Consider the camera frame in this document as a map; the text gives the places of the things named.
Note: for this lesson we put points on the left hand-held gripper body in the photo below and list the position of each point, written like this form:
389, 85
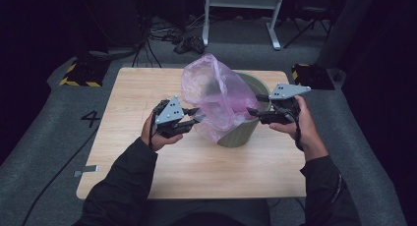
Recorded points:
170, 121

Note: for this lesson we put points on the green plastic bucket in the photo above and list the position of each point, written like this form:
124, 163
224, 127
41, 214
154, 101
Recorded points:
239, 134

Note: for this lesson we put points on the pink plastic bag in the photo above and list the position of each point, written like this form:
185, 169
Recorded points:
213, 98

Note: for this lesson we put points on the black yellow striped base plate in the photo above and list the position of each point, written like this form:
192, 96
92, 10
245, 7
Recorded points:
313, 77
83, 73

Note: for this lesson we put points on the black folding chair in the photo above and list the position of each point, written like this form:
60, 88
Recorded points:
311, 16

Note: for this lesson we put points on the person's left hand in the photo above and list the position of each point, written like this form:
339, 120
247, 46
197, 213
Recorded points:
160, 142

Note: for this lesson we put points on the dark cloth bundle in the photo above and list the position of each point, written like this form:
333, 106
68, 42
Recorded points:
190, 44

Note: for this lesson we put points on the person's right hand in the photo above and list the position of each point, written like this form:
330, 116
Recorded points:
309, 131

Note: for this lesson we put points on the white metal stand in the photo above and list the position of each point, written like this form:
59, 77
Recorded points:
209, 19

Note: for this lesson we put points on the grey tape strip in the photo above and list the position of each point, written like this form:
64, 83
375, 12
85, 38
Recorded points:
86, 170

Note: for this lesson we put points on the person's lap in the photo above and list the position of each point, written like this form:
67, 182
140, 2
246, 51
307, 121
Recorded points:
209, 214

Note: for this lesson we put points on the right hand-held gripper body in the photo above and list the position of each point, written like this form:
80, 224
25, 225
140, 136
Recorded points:
286, 111

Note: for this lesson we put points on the grey curtain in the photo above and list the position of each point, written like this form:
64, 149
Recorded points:
347, 29

